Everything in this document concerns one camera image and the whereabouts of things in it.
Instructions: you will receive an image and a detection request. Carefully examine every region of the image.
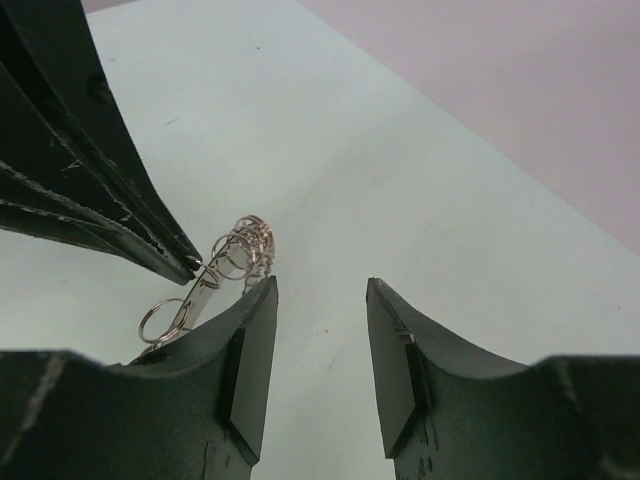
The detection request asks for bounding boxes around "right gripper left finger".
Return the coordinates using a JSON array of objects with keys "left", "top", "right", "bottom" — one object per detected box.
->
[{"left": 1, "top": 278, "right": 278, "bottom": 479}]

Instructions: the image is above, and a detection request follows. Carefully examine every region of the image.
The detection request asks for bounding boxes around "metal disc with keyrings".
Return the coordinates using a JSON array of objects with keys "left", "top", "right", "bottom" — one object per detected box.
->
[{"left": 138, "top": 214, "right": 276, "bottom": 355}]

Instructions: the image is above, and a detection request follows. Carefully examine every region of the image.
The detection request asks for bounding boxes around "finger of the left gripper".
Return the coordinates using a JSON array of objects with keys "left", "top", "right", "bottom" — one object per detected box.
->
[
  {"left": 1, "top": 70, "right": 195, "bottom": 284},
  {"left": 1, "top": 1, "right": 199, "bottom": 262}
]

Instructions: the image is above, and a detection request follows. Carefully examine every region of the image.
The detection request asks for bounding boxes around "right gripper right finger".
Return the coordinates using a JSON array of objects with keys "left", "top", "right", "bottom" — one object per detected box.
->
[{"left": 366, "top": 278, "right": 639, "bottom": 479}]

